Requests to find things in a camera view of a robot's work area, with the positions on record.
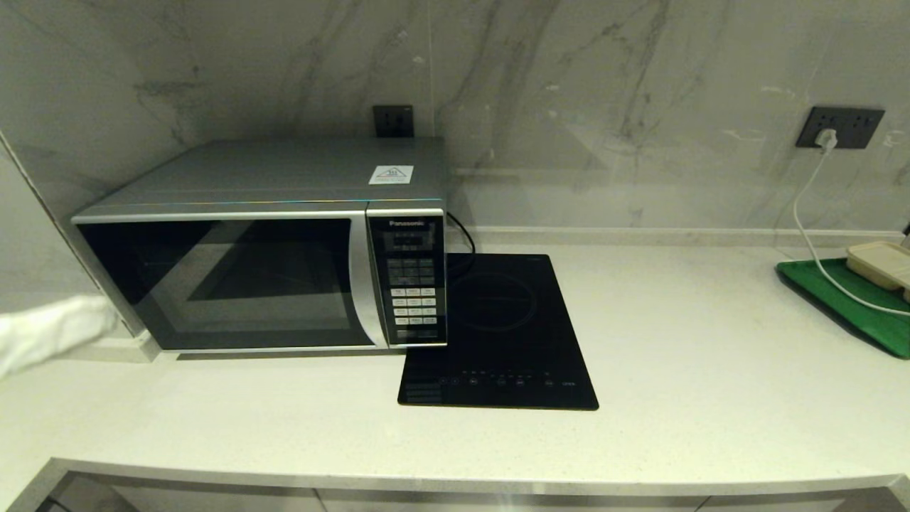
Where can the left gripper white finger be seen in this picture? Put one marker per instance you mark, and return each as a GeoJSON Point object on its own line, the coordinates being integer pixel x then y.
{"type": "Point", "coordinates": [50, 331]}

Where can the silver Panasonic microwave oven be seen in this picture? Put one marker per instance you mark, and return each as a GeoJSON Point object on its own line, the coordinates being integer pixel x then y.
{"type": "Point", "coordinates": [270, 171]}

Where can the grey cabinet front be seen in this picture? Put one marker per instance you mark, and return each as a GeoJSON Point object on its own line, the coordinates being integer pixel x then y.
{"type": "Point", "coordinates": [213, 501]}

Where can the black induction cooktop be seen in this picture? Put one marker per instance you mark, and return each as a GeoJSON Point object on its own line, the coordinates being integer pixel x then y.
{"type": "Point", "coordinates": [498, 299]}

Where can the white power plug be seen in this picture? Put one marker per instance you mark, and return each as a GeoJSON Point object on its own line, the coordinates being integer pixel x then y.
{"type": "Point", "coordinates": [826, 139]}

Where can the green plastic tray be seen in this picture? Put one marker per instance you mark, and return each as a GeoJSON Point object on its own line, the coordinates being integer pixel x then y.
{"type": "Point", "coordinates": [853, 313]}

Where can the beige lidded container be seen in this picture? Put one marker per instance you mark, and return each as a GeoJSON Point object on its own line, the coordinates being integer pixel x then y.
{"type": "Point", "coordinates": [881, 263]}

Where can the small black wall socket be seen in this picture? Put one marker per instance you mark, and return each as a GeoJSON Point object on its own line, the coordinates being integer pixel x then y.
{"type": "Point", "coordinates": [393, 121]}

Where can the wide black wall socket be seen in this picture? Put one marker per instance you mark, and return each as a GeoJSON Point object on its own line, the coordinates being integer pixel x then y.
{"type": "Point", "coordinates": [857, 126]}

